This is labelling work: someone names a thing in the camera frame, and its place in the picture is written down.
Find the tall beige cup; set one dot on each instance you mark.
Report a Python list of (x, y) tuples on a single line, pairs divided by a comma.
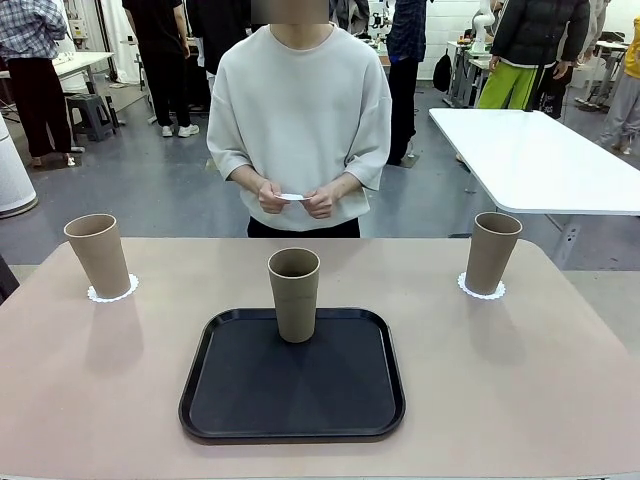
[(490, 255), (100, 260), (295, 310)]

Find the person in black puffer jacket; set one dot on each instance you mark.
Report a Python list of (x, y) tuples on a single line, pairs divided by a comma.
[(540, 25)]

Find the white cylindrical appliance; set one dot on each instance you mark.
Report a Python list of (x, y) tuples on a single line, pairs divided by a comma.
[(15, 175)]

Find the black plastic tray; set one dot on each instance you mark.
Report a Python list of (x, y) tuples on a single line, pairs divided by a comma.
[(300, 400)]

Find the white background desk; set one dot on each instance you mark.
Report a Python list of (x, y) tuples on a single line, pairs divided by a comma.
[(85, 57)]

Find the person in black t-shirt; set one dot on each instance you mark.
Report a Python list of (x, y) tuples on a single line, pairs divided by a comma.
[(155, 30)]

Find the person's left hand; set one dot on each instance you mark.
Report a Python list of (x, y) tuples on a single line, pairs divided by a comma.
[(324, 204)]

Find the white scalloped paper coaster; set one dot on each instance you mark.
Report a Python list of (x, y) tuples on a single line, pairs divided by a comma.
[(294, 197), (463, 286), (94, 296)]

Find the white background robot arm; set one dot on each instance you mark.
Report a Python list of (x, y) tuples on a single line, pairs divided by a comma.
[(482, 20)]

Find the grey plastic stool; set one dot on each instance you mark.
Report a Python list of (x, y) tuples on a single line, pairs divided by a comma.
[(90, 115)]

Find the person's right hand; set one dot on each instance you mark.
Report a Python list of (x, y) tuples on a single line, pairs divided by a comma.
[(272, 200)]

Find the person in plaid shirt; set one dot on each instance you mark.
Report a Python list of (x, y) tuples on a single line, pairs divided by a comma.
[(30, 25)]

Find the person's left forearm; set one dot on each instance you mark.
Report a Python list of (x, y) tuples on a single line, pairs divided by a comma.
[(345, 182)]

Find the person in beige sweater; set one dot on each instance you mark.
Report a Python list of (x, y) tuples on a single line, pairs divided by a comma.
[(300, 125)]

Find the person in blue patterned shirt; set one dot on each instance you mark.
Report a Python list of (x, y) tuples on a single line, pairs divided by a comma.
[(405, 30)]

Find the person's right forearm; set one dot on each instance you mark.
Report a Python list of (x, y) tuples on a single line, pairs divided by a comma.
[(249, 177)]

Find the person in grey trousers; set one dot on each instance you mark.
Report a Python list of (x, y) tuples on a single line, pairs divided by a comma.
[(625, 100)]

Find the large white table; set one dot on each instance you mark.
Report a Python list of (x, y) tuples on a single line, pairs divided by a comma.
[(525, 155)]

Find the black backpack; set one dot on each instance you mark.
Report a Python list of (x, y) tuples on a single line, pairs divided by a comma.
[(442, 70)]

